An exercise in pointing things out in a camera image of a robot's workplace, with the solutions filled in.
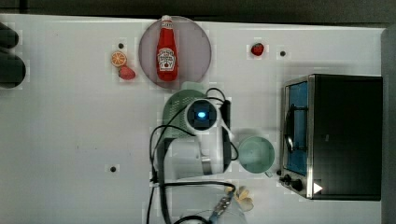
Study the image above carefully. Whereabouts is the small red strawberry toy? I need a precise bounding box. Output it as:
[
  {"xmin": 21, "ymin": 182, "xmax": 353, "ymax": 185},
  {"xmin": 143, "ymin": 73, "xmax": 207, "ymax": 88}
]
[{"xmin": 250, "ymin": 43, "xmax": 265, "ymax": 56}]

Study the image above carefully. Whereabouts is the grey round plate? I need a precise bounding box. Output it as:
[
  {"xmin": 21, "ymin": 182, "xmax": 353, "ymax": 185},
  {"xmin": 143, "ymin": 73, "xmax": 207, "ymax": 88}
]
[{"xmin": 138, "ymin": 16, "xmax": 212, "ymax": 90}]

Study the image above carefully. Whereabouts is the pink strawberry toy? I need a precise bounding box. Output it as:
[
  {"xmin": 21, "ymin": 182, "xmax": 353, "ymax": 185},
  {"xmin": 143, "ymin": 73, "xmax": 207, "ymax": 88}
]
[{"xmin": 119, "ymin": 66, "xmax": 135, "ymax": 80}]

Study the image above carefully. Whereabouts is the orange slice toy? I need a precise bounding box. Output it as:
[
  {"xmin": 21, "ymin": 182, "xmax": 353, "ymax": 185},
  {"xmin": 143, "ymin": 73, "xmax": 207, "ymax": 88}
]
[{"xmin": 111, "ymin": 51, "xmax": 127, "ymax": 67}]

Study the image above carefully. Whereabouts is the black toaster oven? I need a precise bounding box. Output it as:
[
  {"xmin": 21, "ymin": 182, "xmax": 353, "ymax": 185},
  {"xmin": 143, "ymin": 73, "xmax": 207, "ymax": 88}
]
[{"xmin": 277, "ymin": 74, "xmax": 383, "ymax": 201}]

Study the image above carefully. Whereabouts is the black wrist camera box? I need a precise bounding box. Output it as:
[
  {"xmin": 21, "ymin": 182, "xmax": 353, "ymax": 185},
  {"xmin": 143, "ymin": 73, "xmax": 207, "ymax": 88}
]
[{"xmin": 219, "ymin": 100, "xmax": 231, "ymax": 128}]

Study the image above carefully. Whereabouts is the green plastic cup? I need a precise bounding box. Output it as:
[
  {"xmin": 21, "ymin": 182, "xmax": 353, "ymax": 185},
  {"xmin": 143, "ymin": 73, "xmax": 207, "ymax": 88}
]
[{"xmin": 237, "ymin": 135, "xmax": 276, "ymax": 178}]

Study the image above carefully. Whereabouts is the black cooking pot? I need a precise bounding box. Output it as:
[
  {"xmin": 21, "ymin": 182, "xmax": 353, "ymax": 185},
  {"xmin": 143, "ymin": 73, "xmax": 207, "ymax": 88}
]
[{"xmin": 0, "ymin": 23, "xmax": 26, "ymax": 89}]

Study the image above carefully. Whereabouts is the red ketchup bottle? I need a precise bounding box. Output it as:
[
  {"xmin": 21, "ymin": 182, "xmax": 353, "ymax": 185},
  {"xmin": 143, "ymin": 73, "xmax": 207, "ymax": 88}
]
[{"xmin": 156, "ymin": 15, "xmax": 178, "ymax": 82}]

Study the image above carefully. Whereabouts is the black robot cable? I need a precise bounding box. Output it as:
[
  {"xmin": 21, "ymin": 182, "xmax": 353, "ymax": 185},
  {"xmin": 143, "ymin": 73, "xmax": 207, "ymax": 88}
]
[{"xmin": 146, "ymin": 87, "xmax": 240, "ymax": 224}]

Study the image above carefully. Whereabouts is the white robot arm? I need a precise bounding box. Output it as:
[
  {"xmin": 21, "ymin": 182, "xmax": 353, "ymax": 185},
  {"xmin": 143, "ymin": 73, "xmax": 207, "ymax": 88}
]
[{"xmin": 153, "ymin": 98, "xmax": 248, "ymax": 224}]

